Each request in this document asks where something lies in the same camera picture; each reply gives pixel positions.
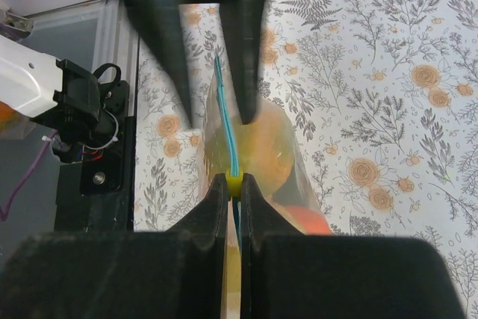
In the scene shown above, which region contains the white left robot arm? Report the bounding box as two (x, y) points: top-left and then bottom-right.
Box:
(1, 0), (265, 318)

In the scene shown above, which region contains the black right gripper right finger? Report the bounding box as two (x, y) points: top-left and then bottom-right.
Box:
(240, 174), (465, 318)

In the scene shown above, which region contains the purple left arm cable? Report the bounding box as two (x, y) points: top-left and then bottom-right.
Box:
(0, 19), (60, 223)

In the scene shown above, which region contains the bag of fake fruit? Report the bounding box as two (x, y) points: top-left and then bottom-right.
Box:
(0, 102), (36, 140)

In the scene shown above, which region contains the clear zip top bag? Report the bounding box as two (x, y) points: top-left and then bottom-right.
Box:
(203, 55), (332, 318)

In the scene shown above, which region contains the yellow green fake mango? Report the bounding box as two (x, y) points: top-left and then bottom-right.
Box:
(201, 99), (295, 196)

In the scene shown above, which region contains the orange fake tangerine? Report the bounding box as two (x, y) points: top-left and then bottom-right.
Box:
(285, 205), (332, 235)

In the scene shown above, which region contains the floral tablecloth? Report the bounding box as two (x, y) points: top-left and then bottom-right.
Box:
(258, 0), (477, 318)

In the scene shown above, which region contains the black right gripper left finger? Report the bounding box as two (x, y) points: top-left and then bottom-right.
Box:
(1, 175), (228, 318)

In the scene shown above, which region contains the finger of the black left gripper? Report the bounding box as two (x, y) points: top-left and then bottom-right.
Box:
(220, 0), (265, 124)
(125, 0), (193, 124)

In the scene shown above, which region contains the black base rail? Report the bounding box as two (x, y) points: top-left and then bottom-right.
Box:
(54, 0), (141, 232)

